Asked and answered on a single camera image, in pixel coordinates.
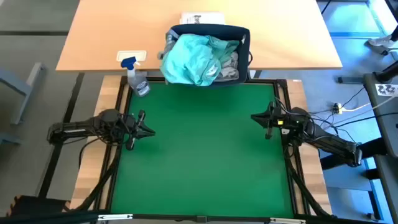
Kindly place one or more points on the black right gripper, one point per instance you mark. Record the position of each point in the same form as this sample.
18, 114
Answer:
281, 119

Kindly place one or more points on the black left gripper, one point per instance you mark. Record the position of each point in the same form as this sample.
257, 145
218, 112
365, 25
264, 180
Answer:
133, 129

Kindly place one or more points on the teal shorts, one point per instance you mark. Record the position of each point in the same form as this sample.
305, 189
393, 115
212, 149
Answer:
192, 59

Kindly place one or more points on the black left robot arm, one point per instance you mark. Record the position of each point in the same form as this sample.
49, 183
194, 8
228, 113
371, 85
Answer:
77, 127

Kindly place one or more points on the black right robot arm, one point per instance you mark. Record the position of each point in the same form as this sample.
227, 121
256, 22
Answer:
335, 144

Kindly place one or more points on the navy striped laundry basket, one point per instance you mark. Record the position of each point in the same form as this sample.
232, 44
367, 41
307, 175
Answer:
214, 30

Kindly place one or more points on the clear spray bottle blue trigger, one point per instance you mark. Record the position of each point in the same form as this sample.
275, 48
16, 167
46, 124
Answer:
138, 84

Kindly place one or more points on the green table mat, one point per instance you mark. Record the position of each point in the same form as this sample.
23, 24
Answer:
202, 155

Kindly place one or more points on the dark grey striped garment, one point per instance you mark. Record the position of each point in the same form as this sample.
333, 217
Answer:
228, 70

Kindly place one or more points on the white desk grommet plate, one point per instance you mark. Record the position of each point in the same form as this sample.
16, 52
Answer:
130, 54

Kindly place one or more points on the light wood desk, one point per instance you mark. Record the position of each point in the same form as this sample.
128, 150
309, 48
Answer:
280, 37

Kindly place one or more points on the light blue striped garment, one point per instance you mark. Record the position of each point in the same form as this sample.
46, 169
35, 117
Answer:
171, 42

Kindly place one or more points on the grey desk foot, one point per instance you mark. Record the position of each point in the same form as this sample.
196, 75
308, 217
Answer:
351, 80

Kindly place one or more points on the black desk leg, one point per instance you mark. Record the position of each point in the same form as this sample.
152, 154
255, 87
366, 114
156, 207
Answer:
52, 168

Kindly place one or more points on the black side table base bar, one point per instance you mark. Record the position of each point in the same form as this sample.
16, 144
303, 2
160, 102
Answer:
373, 149

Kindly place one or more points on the white printed booklet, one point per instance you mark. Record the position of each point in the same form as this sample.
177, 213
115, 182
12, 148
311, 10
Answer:
202, 18

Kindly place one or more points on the grey side table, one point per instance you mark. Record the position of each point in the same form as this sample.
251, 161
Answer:
388, 130

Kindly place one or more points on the white fiducial marker sheet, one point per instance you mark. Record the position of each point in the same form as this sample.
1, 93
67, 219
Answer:
387, 89

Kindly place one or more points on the black orange striped box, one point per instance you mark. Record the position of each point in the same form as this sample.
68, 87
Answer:
37, 205

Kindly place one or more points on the black pole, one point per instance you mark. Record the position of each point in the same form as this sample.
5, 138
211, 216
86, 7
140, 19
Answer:
46, 218

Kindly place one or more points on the person's shoe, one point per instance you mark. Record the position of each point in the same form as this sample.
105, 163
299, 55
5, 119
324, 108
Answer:
381, 41

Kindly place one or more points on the black aluminium table frame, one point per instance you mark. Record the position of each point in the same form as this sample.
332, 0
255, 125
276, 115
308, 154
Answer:
171, 217

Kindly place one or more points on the silver frame bracket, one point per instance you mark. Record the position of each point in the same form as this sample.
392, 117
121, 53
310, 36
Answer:
115, 216
287, 221

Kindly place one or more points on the small black frame clamp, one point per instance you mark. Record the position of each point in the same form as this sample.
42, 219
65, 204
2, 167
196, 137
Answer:
201, 219

